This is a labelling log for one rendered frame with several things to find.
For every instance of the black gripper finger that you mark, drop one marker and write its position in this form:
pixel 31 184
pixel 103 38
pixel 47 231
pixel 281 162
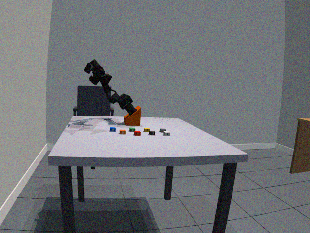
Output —
pixel 104 77
pixel 89 68

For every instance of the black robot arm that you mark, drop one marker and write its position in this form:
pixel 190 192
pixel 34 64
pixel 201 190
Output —
pixel 123 100

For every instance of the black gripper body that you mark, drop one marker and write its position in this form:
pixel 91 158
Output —
pixel 98 73

